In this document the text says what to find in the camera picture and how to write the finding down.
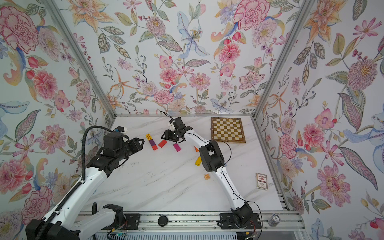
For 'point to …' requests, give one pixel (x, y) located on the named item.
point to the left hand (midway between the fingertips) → (144, 140)
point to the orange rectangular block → (197, 150)
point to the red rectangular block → (162, 143)
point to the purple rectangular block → (152, 142)
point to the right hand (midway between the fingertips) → (163, 136)
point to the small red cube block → (155, 147)
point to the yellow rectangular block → (198, 161)
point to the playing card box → (261, 181)
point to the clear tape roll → (274, 220)
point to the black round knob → (162, 221)
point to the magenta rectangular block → (177, 147)
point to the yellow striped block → (148, 137)
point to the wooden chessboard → (227, 130)
